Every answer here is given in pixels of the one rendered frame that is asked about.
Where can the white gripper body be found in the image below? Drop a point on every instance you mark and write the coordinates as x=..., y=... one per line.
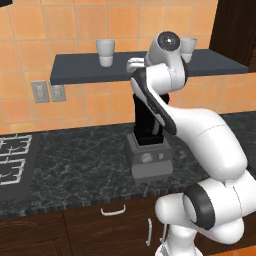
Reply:
x=135, y=64

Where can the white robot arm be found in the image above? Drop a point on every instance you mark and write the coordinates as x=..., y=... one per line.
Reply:
x=213, y=140

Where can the grey blender with black jar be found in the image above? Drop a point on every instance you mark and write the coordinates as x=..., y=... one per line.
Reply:
x=150, y=160

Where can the white cup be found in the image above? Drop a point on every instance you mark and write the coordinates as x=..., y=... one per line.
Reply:
x=105, y=51
x=188, y=46

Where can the black extractor hood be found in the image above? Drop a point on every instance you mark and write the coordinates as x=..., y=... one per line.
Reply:
x=4, y=2

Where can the dark hob with grey grates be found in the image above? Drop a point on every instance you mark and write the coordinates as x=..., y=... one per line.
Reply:
x=15, y=166

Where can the dark wood drawer front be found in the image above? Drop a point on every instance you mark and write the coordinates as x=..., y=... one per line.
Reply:
x=100, y=233

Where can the dark wood cupboard front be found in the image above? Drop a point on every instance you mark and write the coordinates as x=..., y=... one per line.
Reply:
x=30, y=236

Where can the dark grey wall shelf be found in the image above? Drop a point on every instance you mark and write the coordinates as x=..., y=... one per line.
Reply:
x=83, y=68

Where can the grey wall socket plate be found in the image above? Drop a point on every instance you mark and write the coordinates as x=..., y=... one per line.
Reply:
x=58, y=93
x=40, y=91

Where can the dark wood wall cupboard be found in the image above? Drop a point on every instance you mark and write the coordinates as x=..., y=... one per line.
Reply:
x=235, y=30

